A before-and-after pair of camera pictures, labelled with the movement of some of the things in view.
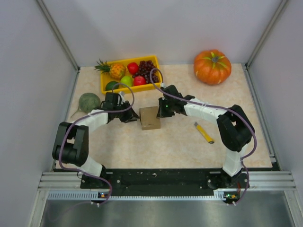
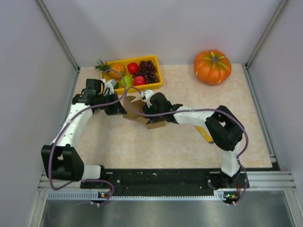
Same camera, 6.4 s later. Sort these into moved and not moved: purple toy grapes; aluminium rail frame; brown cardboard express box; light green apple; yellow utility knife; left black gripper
Moved: brown cardboard express box; left black gripper
Not moved: yellow utility knife; purple toy grapes; light green apple; aluminium rail frame
